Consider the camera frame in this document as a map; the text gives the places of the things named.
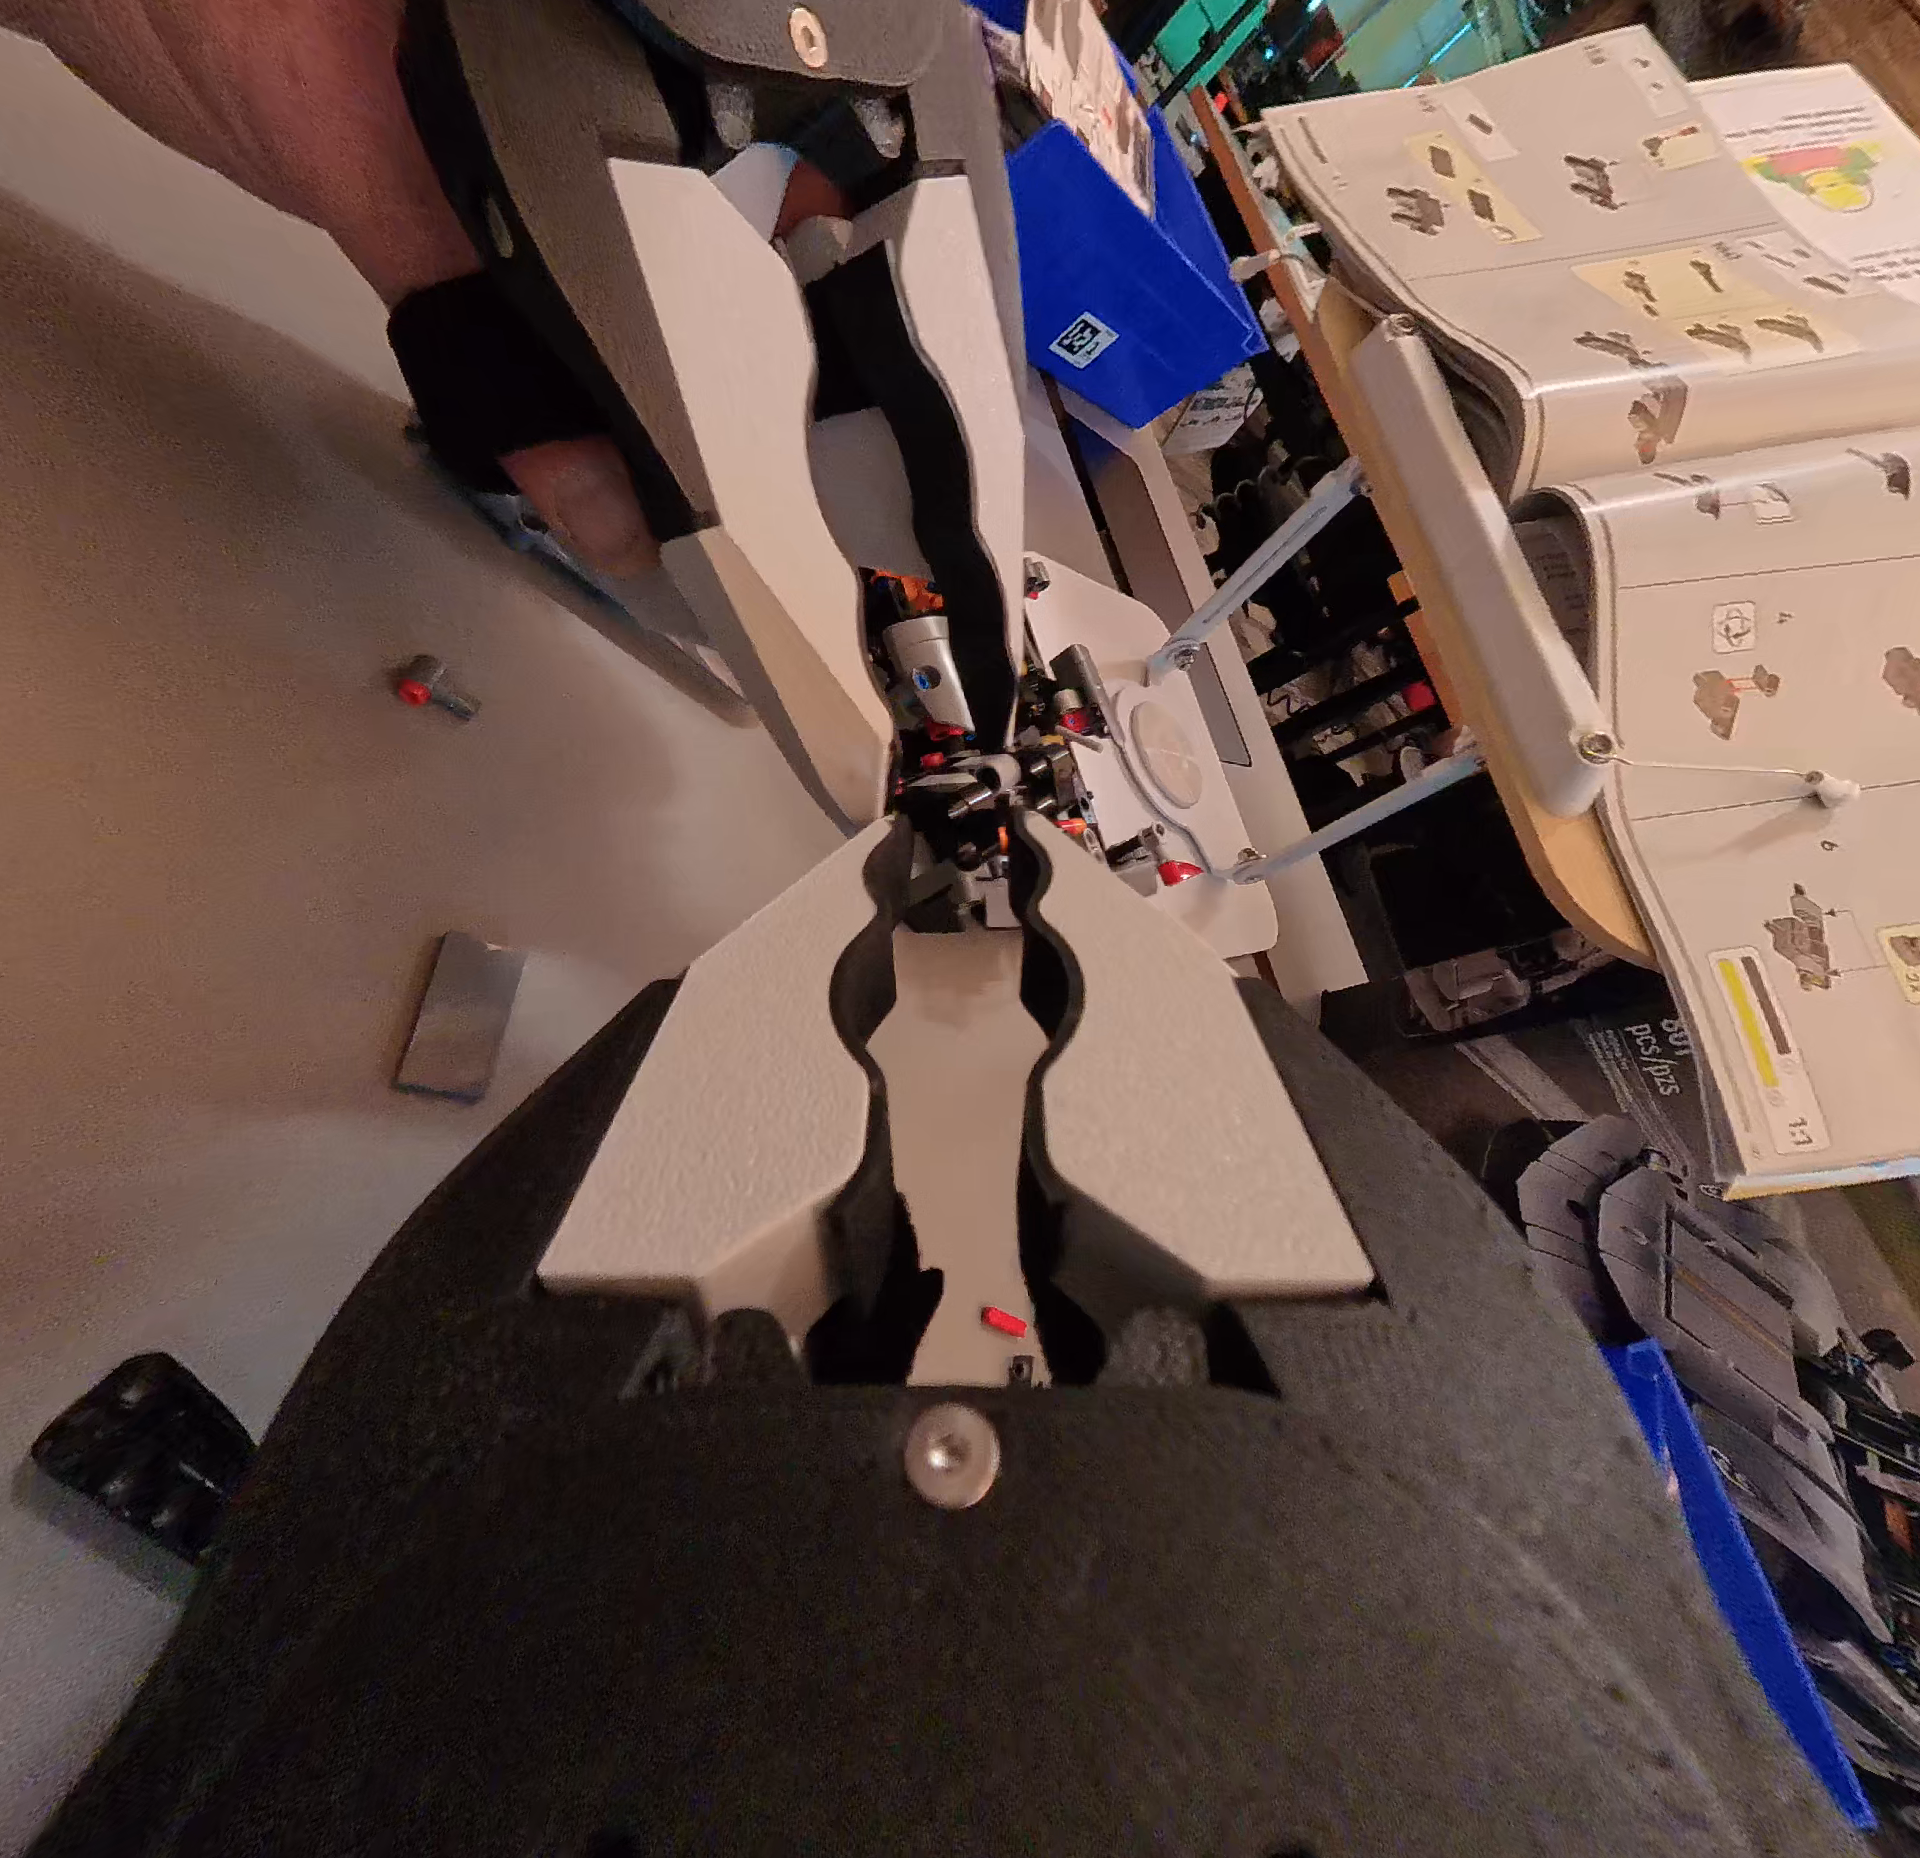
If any black curved lego piece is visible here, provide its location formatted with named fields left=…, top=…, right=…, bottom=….
left=30, top=1352, right=258, bottom=1564

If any small black lego assembly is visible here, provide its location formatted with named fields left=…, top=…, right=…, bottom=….
left=896, top=754, right=1053, bottom=937

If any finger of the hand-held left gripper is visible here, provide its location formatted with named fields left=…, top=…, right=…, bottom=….
left=810, top=170, right=1037, bottom=755
left=603, top=155, right=905, bottom=825

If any dark lego set box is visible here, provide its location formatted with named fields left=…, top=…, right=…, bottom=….
left=1356, top=973, right=1920, bottom=1801

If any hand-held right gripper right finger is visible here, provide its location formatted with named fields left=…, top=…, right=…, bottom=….
left=1005, top=807, right=1381, bottom=1312

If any white book stand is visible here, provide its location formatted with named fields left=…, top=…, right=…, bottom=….
left=1034, top=281, right=1670, bottom=978

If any blue bin white label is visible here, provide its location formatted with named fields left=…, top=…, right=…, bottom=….
left=1002, top=115, right=1272, bottom=429

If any grey lego tile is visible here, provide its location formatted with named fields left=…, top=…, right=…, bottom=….
left=394, top=928, right=530, bottom=1106

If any person's left hand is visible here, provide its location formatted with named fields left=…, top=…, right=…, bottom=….
left=0, top=0, right=665, bottom=572

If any large lego car model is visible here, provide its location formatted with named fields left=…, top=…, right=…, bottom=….
left=862, top=567, right=1209, bottom=937

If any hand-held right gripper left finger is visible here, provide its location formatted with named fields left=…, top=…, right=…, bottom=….
left=534, top=814, right=920, bottom=1316

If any lego instruction booklet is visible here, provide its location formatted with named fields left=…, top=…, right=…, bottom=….
left=1257, top=23, right=1920, bottom=1203

